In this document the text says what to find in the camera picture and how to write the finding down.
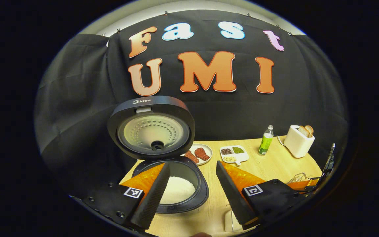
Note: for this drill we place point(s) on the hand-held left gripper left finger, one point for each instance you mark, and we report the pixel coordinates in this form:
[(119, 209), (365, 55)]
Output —
[(155, 200)]

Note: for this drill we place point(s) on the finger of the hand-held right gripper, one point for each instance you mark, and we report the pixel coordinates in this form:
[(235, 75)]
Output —
[(304, 185)]

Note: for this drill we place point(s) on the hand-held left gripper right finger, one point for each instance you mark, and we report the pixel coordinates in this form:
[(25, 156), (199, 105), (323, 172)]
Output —
[(234, 197)]

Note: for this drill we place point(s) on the white rice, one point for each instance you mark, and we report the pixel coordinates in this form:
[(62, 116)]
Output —
[(179, 191)]

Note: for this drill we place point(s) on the black rice cooker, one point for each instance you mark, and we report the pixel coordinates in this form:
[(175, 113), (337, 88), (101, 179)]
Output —
[(150, 105)]

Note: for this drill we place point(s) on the white toaster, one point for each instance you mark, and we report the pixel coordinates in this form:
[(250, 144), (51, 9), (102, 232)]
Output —
[(296, 144)]

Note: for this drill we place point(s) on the toasted bread slice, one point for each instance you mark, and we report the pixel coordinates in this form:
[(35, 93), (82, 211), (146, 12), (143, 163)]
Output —
[(303, 131), (310, 129)]

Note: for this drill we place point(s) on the white divided dish of beans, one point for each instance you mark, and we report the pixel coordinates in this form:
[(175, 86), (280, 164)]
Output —
[(234, 154)]

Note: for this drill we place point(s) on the red meat piece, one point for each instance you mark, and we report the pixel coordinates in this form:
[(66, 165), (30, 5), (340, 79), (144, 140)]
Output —
[(191, 157), (202, 154)]

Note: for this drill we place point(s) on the clear bottle with green label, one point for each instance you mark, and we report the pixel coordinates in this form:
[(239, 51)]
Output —
[(265, 143)]

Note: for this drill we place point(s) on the round white plate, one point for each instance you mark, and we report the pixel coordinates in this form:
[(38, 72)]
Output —
[(206, 146)]

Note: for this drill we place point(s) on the black backdrop cloth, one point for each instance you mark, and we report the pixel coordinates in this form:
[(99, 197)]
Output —
[(77, 98)]

